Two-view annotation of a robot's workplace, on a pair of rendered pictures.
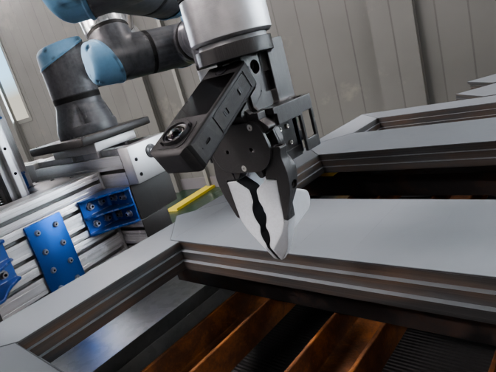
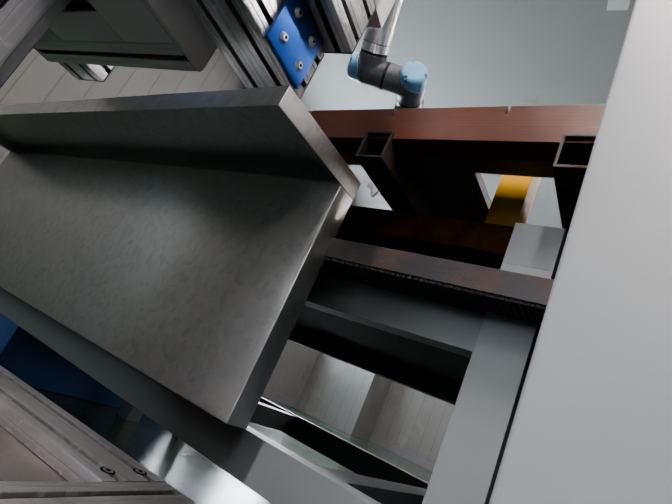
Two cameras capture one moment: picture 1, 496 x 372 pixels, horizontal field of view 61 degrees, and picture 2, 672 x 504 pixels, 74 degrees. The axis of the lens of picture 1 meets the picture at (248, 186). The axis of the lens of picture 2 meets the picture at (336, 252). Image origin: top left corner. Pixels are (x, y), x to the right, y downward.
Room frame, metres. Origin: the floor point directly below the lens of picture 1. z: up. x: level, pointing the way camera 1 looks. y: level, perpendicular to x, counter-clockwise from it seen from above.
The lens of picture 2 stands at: (0.55, 1.10, 0.38)
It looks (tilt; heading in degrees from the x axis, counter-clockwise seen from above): 17 degrees up; 264
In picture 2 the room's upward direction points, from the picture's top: 25 degrees clockwise
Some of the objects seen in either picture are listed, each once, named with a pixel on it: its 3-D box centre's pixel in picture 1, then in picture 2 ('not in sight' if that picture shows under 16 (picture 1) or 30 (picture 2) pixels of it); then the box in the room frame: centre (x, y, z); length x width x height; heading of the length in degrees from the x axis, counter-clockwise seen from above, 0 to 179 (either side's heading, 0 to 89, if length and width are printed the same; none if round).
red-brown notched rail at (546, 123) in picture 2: not in sight; (217, 129); (0.80, 0.15, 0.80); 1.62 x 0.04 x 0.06; 136
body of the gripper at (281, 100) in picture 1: (255, 107); not in sight; (0.41, -0.03, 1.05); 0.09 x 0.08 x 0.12; 136
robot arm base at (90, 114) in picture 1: (83, 114); not in sight; (1.14, 0.36, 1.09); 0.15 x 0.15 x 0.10
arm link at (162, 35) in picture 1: (176, 46); not in sight; (0.83, 0.06, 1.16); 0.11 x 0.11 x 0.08; 29
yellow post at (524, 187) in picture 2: not in sight; (510, 209); (0.24, 0.45, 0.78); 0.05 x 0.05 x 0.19; 46
